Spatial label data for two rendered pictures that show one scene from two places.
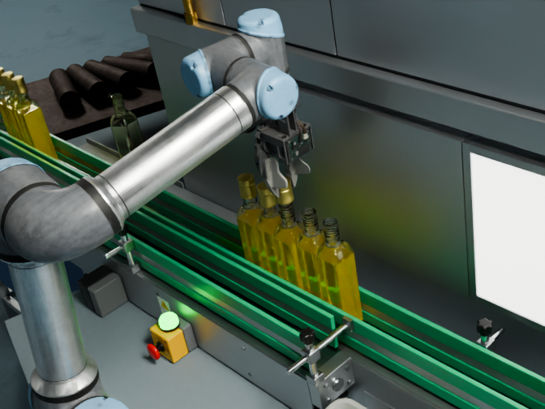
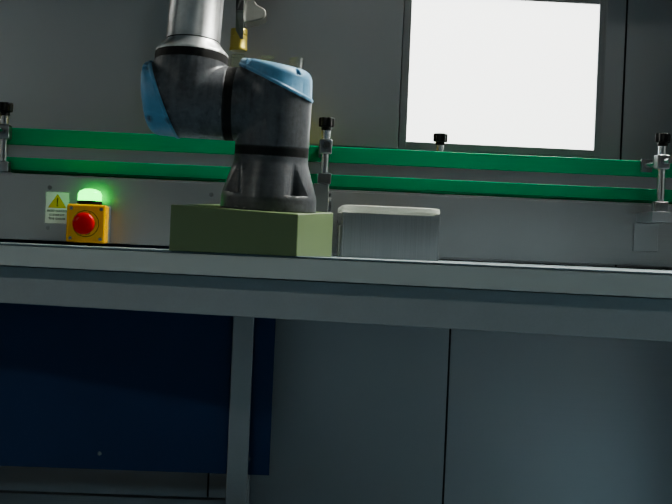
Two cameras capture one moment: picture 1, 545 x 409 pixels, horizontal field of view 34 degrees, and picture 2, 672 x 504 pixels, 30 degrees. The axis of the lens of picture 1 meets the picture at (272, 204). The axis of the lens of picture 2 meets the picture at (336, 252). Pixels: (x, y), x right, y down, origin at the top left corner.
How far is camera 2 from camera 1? 231 cm
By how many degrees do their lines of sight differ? 61
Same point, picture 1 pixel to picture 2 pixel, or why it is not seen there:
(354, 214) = not seen: hidden behind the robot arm
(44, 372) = (202, 24)
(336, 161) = (256, 44)
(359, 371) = (335, 201)
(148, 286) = (32, 182)
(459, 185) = (398, 29)
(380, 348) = (359, 168)
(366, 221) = not seen: hidden behind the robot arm
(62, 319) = not seen: outside the picture
